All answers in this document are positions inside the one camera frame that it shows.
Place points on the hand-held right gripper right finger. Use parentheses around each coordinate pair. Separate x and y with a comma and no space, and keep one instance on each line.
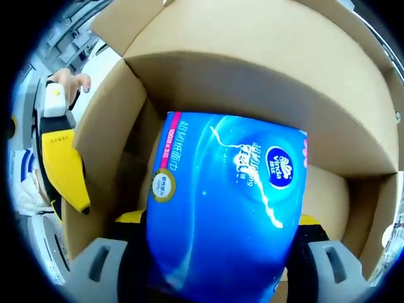
(322,271)

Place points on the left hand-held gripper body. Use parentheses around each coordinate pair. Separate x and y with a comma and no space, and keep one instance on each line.
(55,99)

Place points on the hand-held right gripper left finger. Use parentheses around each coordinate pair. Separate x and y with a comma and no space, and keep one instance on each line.
(107,271)

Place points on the white wet wipes pack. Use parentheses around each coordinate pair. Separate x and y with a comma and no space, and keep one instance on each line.
(19,167)

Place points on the blue soft tissue pack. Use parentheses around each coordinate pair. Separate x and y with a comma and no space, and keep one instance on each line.
(221,205)

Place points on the brown cardboard shoe box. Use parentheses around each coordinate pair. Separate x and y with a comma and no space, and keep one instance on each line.
(252,79)

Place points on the person's left hand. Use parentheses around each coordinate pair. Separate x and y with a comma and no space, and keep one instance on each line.
(74,85)

